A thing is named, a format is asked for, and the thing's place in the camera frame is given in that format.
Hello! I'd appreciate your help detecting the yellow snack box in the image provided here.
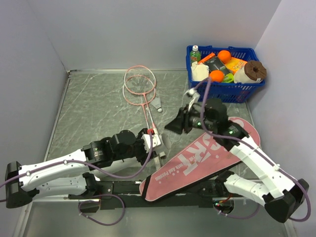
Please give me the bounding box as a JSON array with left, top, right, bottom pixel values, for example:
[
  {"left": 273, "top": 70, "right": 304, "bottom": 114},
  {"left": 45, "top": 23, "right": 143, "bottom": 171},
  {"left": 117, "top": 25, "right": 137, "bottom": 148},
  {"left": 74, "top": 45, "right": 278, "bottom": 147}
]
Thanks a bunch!
[{"left": 225, "top": 57, "right": 247, "bottom": 75}]

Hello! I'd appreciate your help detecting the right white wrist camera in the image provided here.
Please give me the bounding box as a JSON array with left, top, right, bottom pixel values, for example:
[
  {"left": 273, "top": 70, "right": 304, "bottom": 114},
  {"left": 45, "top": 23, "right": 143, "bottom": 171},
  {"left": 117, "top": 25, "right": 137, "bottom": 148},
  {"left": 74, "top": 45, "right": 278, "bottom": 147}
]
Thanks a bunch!
[{"left": 185, "top": 87, "right": 200, "bottom": 103}]

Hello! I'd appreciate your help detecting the orange fruit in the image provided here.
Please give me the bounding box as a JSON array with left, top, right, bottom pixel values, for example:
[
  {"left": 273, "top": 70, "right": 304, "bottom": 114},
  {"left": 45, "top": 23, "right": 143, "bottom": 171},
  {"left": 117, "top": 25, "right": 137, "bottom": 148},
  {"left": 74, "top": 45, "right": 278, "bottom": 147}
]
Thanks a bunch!
[
  {"left": 217, "top": 50, "right": 232, "bottom": 64},
  {"left": 209, "top": 70, "right": 225, "bottom": 83}
]

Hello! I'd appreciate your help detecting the white shuttlecock tube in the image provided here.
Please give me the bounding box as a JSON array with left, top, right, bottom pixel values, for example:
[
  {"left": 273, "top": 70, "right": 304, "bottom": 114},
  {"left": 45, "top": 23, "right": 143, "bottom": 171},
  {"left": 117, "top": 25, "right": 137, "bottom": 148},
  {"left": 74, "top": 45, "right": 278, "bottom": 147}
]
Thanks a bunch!
[{"left": 155, "top": 133, "right": 171, "bottom": 159}]

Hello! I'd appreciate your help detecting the white carton box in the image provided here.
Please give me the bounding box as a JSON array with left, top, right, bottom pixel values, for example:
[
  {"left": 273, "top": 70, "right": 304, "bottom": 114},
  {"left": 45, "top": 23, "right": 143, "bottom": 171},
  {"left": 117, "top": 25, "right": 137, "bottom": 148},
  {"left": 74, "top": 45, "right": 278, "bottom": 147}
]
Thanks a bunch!
[{"left": 191, "top": 62, "right": 209, "bottom": 81}]

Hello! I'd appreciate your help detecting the white shuttlecock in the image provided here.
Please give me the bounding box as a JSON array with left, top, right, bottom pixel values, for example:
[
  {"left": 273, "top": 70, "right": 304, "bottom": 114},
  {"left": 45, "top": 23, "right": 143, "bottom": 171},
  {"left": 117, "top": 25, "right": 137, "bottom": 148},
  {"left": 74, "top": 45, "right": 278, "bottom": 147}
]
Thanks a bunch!
[{"left": 151, "top": 96, "right": 163, "bottom": 113}]

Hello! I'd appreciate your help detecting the blue plastic basket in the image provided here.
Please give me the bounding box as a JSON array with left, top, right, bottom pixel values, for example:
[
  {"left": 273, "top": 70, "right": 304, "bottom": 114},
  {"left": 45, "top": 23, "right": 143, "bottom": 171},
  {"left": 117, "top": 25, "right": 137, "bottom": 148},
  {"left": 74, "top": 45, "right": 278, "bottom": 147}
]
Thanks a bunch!
[{"left": 186, "top": 45, "right": 265, "bottom": 103}]

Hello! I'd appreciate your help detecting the orange thin box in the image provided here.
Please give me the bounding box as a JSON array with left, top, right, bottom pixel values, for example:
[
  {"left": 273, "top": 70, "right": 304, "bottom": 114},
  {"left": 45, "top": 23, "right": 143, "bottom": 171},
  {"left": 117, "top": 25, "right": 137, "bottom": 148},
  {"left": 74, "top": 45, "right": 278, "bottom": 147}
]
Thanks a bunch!
[{"left": 198, "top": 52, "right": 216, "bottom": 64}]

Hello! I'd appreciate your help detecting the pink badminton racket upper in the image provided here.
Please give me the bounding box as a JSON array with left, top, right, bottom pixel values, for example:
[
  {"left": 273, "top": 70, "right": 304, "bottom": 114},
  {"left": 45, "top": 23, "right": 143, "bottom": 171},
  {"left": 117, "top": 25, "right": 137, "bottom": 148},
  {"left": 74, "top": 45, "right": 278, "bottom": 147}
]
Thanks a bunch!
[{"left": 123, "top": 65, "right": 166, "bottom": 158}]

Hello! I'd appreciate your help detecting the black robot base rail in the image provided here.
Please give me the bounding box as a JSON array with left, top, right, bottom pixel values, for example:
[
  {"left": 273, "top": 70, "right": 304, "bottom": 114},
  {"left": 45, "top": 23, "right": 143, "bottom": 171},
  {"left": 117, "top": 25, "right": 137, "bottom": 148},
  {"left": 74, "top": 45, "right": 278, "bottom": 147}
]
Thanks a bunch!
[{"left": 68, "top": 180, "right": 230, "bottom": 208}]

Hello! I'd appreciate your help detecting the transparent tube lid ring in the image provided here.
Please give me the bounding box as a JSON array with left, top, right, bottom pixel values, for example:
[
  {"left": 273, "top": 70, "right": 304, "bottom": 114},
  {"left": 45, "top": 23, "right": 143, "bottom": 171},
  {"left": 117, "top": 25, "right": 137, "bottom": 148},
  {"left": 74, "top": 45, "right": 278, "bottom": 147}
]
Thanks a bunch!
[{"left": 167, "top": 132, "right": 181, "bottom": 143}]

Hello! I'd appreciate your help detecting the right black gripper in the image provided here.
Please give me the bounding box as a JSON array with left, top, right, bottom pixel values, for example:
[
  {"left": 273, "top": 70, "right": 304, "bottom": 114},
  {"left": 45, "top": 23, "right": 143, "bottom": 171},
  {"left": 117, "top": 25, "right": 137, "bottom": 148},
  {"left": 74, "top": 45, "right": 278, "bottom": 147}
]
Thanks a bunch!
[{"left": 164, "top": 103, "right": 216, "bottom": 134}]

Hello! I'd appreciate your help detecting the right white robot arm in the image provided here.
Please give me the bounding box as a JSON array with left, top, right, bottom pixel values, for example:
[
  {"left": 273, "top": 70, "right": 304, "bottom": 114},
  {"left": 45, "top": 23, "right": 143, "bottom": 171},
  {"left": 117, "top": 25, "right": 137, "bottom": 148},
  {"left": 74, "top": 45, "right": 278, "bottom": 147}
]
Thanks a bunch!
[{"left": 164, "top": 98, "right": 311, "bottom": 223}]

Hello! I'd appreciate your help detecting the orange fruit upper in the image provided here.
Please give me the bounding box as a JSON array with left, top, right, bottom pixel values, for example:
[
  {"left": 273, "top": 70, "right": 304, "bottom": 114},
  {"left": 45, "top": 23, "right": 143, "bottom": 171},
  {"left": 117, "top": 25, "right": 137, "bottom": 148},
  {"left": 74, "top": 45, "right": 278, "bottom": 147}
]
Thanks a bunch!
[{"left": 217, "top": 50, "right": 232, "bottom": 64}]

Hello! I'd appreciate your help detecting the green small pack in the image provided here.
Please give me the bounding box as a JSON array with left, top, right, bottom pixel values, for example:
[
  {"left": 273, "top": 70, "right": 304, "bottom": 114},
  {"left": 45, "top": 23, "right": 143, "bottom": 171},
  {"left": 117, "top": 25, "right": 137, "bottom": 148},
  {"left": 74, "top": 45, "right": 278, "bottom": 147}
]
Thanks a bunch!
[{"left": 223, "top": 73, "right": 234, "bottom": 83}]

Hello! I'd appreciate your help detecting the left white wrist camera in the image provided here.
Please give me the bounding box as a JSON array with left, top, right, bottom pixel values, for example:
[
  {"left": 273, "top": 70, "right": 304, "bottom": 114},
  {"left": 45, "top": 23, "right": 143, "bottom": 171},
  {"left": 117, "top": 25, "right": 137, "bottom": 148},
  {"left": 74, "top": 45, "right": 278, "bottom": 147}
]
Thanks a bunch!
[{"left": 142, "top": 128, "right": 162, "bottom": 152}]

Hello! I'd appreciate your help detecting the green drink bottle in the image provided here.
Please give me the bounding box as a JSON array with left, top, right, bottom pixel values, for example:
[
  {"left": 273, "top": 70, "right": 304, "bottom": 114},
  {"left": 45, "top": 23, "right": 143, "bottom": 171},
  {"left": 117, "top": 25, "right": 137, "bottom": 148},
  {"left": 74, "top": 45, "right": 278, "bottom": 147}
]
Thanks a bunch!
[{"left": 190, "top": 45, "right": 201, "bottom": 64}]

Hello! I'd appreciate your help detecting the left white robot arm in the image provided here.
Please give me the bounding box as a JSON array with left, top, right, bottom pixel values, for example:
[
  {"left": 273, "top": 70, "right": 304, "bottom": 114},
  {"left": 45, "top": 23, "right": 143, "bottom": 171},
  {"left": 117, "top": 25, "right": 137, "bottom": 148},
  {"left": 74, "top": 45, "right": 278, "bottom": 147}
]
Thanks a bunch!
[{"left": 2, "top": 128, "right": 162, "bottom": 209}]

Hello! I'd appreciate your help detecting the orange fruit lower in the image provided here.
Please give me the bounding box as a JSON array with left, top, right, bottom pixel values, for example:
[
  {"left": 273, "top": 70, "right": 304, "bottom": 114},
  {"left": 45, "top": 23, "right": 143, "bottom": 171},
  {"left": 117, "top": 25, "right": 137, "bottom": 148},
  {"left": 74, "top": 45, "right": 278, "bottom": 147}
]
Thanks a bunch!
[{"left": 209, "top": 70, "right": 225, "bottom": 83}]

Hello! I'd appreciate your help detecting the pink racket cover bag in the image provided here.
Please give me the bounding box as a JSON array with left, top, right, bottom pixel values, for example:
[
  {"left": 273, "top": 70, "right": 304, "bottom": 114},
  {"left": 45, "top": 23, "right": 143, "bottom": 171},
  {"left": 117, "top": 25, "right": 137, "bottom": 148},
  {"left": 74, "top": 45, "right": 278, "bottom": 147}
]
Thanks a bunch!
[{"left": 139, "top": 117, "right": 261, "bottom": 203}]

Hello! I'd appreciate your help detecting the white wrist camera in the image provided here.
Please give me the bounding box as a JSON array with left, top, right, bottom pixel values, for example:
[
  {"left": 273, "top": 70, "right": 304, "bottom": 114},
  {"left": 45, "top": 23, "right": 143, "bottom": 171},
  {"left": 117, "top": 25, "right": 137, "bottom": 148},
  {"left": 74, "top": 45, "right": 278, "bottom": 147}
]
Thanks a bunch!
[
  {"left": 142, "top": 128, "right": 162, "bottom": 152},
  {"left": 185, "top": 87, "right": 200, "bottom": 103}
]

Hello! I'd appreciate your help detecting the black product box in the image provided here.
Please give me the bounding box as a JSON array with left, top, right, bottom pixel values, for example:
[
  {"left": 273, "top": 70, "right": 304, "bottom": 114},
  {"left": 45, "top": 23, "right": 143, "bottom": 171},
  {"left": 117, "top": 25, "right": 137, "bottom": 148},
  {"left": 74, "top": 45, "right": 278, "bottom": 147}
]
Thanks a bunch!
[{"left": 204, "top": 56, "right": 232, "bottom": 76}]

